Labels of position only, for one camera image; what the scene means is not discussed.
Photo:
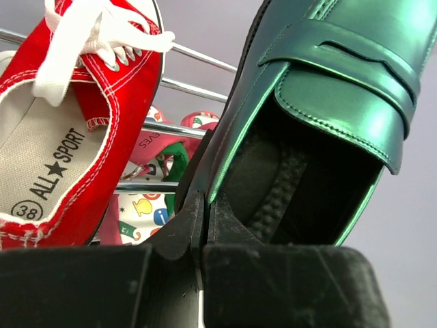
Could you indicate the pink letter sandal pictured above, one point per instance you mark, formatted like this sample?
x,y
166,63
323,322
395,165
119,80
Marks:
x,y
133,218
203,120

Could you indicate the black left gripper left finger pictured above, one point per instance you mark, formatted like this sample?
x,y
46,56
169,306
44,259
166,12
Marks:
x,y
153,284

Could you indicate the cream metal shoe shelf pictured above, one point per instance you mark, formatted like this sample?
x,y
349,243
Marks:
x,y
137,187

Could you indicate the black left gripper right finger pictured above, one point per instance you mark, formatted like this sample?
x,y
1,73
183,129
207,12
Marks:
x,y
250,284

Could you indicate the red sneaker right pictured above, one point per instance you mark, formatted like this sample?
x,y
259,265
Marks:
x,y
74,97

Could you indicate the green loafer front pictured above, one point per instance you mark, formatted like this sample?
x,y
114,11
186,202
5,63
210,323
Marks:
x,y
321,104

